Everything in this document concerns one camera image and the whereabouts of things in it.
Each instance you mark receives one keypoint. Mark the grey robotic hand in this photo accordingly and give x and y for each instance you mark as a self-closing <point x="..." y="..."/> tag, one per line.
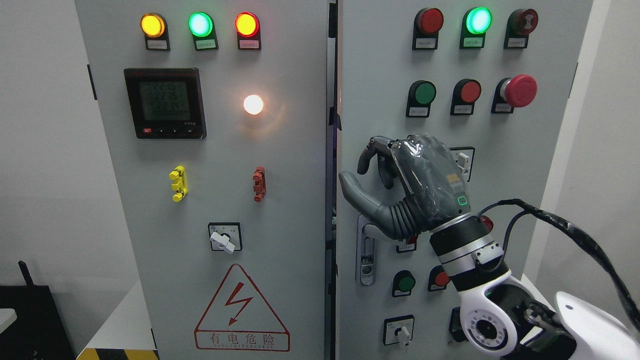
<point x="435" y="191"/>

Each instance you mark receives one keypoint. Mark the silver door handle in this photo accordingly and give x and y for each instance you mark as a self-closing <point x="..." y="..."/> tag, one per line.
<point x="366" y="236"/>

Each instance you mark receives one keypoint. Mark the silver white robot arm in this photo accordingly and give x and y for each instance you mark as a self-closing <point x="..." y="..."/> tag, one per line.
<point x="501" y="316"/>

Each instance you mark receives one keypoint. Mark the grey right cabinet door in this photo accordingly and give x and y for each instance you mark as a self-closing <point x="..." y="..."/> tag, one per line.
<point x="513" y="151"/>

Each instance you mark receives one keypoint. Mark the grey cabinet door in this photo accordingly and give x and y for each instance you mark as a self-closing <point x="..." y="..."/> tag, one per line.
<point x="283" y="236"/>
<point x="513" y="151"/>

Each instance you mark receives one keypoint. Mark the grey left cabinet door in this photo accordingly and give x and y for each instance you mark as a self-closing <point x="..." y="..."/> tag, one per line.
<point x="283" y="236"/>

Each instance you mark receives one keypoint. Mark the green push button upper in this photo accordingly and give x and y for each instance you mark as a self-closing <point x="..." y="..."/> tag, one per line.
<point x="420" y="96"/>

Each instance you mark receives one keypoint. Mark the green push button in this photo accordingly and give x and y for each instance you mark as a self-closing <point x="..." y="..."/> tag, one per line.
<point x="403" y="283"/>
<point x="420" y="96"/>

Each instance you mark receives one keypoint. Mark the dark red indicator light middle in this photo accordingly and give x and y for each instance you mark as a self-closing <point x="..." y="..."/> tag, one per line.
<point x="407" y="245"/>

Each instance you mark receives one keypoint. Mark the dark red indicator light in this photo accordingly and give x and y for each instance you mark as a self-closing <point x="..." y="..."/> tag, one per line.
<point x="407" y="245"/>
<point x="427" y="24"/>

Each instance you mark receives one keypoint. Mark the red push button upper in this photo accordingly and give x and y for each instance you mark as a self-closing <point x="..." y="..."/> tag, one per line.
<point x="464" y="96"/>

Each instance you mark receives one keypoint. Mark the red push button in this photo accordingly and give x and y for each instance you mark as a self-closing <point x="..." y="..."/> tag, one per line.
<point x="464" y="96"/>
<point x="438" y="279"/>

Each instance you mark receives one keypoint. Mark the dark red indicator right middle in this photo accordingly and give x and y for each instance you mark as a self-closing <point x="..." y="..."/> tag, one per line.
<point x="487" y="223"/>

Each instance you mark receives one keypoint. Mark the red push button lower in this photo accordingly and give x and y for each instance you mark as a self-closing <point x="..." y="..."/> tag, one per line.
<point x="438" y="279"/>

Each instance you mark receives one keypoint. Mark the green push button lower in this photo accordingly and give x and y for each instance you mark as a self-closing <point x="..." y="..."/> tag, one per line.
<point x="403" y="283"/>

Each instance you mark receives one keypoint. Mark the red emergency stop button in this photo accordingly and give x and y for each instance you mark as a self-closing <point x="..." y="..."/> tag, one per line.
<point x="514" y="93"/>

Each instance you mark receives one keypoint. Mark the dark red indicator light top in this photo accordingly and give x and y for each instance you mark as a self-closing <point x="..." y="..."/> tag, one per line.
<point x="427" y="24"/>

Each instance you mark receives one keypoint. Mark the bright green indicator light top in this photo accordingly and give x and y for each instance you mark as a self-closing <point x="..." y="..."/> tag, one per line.
<point x="474" y="26"/>

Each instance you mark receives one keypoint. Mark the red terminal connector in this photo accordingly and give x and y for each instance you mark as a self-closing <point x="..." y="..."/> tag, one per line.
<point x="259" y="185"/>

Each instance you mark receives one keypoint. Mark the white glowing indicator light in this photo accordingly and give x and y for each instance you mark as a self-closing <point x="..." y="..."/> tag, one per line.
<point x="253" y="104"/>

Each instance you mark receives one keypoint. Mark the dark red buzzer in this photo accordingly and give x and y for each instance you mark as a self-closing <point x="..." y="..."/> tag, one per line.
<point x="520" y="24"/>

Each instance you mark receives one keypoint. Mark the red-orange indicator light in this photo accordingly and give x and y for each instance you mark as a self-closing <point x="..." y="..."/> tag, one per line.
<point x="248" y="30"/>

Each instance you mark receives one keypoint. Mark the red electric hazard warning sticker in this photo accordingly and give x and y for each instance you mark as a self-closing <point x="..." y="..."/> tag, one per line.
<point x="239" y="318"/>

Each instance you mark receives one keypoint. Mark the yellow terminal connector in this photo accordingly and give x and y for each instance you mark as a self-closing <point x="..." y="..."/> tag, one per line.
<point x="179" y="183"/>

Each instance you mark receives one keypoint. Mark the green indicator light top left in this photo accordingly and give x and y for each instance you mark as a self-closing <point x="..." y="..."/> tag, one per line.
<point x="202" y="29"/>

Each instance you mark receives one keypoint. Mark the black digital power meter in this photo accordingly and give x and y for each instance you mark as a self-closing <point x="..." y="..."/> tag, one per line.
<point x="166" y="103"/>

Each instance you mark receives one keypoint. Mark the yellow indicator light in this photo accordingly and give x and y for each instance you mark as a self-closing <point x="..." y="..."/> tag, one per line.
<point x="156" y="32"/>

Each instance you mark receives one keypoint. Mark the black box with antenna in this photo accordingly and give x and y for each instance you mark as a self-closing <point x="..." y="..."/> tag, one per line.
<point x="38" y="332"/>

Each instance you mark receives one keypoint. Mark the white upper rotary selector switch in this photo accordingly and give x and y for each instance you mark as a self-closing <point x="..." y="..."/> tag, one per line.
<point x="464" y="158"/>

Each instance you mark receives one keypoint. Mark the white rotary selector switch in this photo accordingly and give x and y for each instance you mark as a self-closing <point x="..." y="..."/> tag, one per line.
<point x="398" y="330"/>
<point x="464" y="158"/>

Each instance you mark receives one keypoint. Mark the white lower rotary selector switch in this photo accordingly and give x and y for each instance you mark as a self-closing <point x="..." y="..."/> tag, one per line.
<point x="398" y="330"/>

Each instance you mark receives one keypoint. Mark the black knob selector switch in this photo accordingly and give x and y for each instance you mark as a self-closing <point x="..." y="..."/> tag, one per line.
<point x="455" y="327"/>

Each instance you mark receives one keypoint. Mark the left door selector switch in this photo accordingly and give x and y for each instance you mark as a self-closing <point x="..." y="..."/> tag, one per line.
<point x="225" y="237"/>

